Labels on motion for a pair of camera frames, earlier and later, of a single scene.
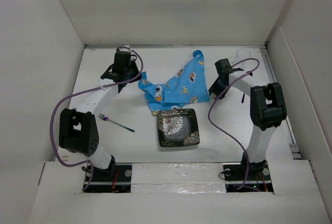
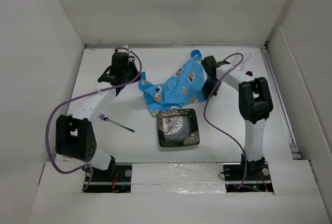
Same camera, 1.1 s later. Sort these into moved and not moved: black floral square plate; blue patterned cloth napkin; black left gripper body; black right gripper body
Moved: black right gripper body
Not moved: blue patterned cloth napkin; black left gripper body; black floral square plate
